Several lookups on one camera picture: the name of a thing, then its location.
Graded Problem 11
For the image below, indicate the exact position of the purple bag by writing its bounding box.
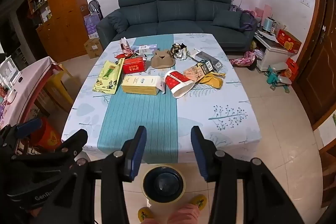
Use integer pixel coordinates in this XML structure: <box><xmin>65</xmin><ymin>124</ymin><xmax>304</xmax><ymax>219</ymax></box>
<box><xmin>231</xmin><ymin>5</ymin><xmax>259</xmax><ymax>31</ymax></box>

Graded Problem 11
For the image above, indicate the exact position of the low white cabinet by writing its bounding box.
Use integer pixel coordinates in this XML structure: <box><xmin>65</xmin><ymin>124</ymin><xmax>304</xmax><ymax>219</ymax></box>
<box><xmin>256</xmin><ymin>35</ymin><xmax>289</xmax><ymax>72</ymax></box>

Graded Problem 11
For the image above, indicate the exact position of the grey packet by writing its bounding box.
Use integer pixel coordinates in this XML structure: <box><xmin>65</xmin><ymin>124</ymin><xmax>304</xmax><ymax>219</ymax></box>
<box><xmin>192</xmin><ymin>51</ymin><xmax>223</xmax><ymax>71</ymax></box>

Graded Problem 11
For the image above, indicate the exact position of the pale pink wrapper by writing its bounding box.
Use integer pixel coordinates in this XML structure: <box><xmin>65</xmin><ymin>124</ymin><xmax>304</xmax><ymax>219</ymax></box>
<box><xmin>183</xmin><ymin>65</ymin><xmax>208</xmax><ymax>81</ymax></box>

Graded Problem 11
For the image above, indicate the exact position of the mustard yellow packet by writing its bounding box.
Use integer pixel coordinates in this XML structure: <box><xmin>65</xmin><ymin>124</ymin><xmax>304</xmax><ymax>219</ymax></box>
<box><xmin>198</xmin><ymin>72</ymin><xmax>226</xmax><ymax>89</ymax></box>

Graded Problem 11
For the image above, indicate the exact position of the red tissue pack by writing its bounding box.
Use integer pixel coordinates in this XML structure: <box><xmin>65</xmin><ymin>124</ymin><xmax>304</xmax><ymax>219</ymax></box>
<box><xmin>122</xmin><ymin>57</ymin><xmax>147</xmax><ymax>74</ymax></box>

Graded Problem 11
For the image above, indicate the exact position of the yellow rimmed dark waste bin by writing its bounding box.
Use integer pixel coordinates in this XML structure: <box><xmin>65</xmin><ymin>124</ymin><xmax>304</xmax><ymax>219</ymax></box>
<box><xmin>142</xmin><ymin>165</ymin><xmax>186</xmax><ymax>203</ymax></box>

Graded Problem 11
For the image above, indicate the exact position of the dark teal cushion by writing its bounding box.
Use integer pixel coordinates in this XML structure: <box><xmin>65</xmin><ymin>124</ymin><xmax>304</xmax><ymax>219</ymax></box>
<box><xmin>212</xmin><ymin>10</ymin><xmax>242</xmax><ymax>31</ymax></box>
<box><xmin>107</xmin><ymin>14</ymin><xmax>129</xmax><ymax>34</ymax></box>

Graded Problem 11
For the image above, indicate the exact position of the red white paper cup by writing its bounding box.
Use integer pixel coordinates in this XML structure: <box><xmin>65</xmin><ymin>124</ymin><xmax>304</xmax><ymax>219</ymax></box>
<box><xmin>164</xmin><ymin>70</ymin><xmax>196</xmax><ymax>99</ymax></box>

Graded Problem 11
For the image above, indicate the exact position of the black striped label packet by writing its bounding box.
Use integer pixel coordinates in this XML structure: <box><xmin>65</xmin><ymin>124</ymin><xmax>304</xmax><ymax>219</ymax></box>
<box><xmin>197</xmin><ymin>61</ymin><xmax>217</xmax><ymax>75</ymax></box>

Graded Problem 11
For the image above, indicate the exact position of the pink red wrapper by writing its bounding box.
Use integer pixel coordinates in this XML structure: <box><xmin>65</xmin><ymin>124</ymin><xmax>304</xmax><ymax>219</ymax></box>
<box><xmin>114</xmin><ymin>38</ymin><xmax>138</xmax><ymax>59</ymax></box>

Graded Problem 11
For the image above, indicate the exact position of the pink patterned hoverboard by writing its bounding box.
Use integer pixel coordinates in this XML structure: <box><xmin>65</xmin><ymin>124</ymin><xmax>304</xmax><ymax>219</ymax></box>
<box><xmin>229</xmin><ymin>51</ymin><xmax>259</xmax><ymax>69</ymax></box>

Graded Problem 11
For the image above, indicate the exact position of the stack of purple boxes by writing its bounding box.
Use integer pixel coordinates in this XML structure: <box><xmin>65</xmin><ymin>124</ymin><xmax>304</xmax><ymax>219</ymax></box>
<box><xmin>83</xmin><ymin>13</ymin><xmax>100</xmax><ymax>39</ymax></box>

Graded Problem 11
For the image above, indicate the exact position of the green yellow snack packet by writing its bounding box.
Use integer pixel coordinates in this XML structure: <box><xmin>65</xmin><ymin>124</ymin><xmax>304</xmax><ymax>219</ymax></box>
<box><xmin>92</xmin><ymin>59</ymin><xmax>125</xmax><ymax>94</ymax></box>

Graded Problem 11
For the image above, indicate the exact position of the silver foil bag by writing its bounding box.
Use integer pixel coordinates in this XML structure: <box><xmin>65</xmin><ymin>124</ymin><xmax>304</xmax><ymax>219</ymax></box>
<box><xmin>170</xmin><ymin>42</ymin><xmax>190</xmax><ymax>60</ymax></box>

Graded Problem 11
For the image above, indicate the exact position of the red plastic bucket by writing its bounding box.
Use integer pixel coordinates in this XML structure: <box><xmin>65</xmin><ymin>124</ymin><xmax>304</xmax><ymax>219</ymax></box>
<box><xmin>30</xmin><ymin>116</ymin><xmax>63</xmax><ymax>151</ymax></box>

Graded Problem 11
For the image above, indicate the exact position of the white dish rack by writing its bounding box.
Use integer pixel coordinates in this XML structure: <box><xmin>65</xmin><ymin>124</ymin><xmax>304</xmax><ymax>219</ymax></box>
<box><xmin>0</xmin><ymin>56</ymin><xmax>21</xmax><ymax>88</ymax></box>

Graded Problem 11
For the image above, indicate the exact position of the white blue small box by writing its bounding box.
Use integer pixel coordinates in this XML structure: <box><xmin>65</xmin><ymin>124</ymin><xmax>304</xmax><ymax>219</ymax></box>
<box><xmin>138</xmin><ymin>44</ymin><xmax>158</xmax><ymax>56</ymax></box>

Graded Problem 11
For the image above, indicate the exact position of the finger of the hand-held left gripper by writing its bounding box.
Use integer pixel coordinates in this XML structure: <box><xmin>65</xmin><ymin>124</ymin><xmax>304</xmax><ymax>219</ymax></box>
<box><xmin>0</xmin><ymin>118</ymin><xmax>43</xmax><ymax>159</ymax></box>
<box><xmin>12</xmin><ymin>129</ymin><xmax>88</xmax><ymax>165</ymax></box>

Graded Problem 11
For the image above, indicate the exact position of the green ride-on toy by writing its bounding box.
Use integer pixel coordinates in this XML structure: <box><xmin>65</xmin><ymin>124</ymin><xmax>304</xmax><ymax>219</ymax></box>
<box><xmin>264</xmin><ymin>62</ymin><xmax>293</xmax><ymax>94</ymax></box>

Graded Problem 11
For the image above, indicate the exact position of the tall wooden cabinet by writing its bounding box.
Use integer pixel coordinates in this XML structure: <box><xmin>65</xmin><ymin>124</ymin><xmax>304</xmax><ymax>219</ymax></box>
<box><xmin>28</xmin><ymin>0</ymin><xmax>90</xmax><ymax>63</ymax></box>

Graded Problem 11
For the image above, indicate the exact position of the cardboard box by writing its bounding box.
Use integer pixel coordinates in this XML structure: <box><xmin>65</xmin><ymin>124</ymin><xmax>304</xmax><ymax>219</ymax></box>
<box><xmin>83</xmin><ymin>38</ymin><xmax>104</xmax><ymax>60</ymax></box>

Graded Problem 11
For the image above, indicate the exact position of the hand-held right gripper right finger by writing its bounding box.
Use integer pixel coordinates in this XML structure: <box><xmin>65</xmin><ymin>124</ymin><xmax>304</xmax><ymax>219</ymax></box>
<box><xmin>190</xmin><ymin>126</ymin><xmax>306</xmax><ymax>224</ymax></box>

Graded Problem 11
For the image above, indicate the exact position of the red gift bag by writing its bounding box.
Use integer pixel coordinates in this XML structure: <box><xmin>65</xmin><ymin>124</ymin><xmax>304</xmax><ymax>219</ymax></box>
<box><xmin>285</xmin><ymin>57</ymin><xmax>300</xmax><ymax>80</ymax></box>

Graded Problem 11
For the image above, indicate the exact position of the brown wooden door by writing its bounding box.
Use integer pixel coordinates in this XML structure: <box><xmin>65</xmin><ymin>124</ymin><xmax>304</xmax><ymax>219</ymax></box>
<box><xmin>293</xmin><ymin>0</ymin><xmax>336</xmax><ymax>130</ymax></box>

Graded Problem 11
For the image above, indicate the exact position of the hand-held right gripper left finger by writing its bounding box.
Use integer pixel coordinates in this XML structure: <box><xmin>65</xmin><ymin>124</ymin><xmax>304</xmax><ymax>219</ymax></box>
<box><xmin>31</xmin><ymin>126</ymin><xmax>147</xmax><ymax>224</ymax></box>

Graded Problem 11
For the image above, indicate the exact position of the yellow white carton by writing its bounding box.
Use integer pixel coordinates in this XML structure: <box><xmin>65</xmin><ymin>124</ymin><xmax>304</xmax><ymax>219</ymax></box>
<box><xmin>121</xmin><ymin>75</ymin><xmax>164</xmax><ymax>96</ymax></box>

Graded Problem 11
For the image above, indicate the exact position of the dark teal sofa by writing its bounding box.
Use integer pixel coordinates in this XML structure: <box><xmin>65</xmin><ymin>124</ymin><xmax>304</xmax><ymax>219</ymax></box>
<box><xmin>96</xmin><ymin>0</ymin><xmax>261</xmax><ymax>52</ymax></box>

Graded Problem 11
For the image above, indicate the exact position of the red gift box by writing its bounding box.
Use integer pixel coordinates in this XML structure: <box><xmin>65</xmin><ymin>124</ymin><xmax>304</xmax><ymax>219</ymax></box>
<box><xmin>276</xmin><ymin>29</ymin><xmax>302</xmax><ymax>54</ymax></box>

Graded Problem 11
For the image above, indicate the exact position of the yellow plastic stool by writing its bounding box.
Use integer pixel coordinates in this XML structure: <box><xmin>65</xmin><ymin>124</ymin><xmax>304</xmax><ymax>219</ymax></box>
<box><xmin>43</xmin><ymin>64</ymin><xmax>75</xmax><ymax>113</ymax></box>

